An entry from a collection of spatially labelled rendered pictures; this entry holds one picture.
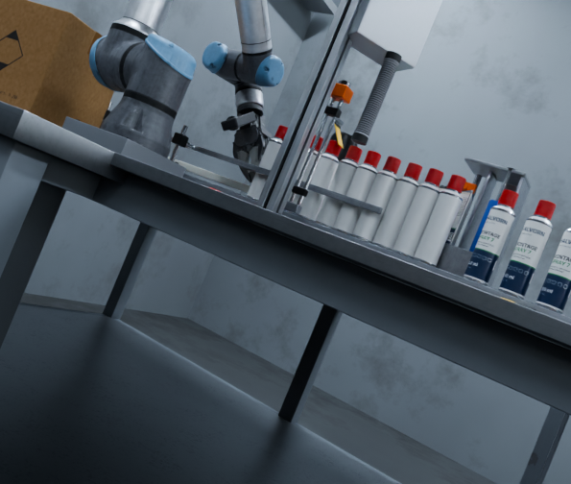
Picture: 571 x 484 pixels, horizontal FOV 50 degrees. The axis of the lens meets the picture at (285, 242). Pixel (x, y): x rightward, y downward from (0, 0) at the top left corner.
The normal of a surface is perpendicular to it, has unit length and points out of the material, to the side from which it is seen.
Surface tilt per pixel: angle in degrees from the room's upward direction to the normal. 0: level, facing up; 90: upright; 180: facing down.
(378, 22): 90
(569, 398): 90
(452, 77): 90
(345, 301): 90
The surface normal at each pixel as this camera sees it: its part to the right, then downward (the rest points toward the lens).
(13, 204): 0.80, 0.33
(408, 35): 0.40, 0.15
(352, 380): -0.46, -0.20
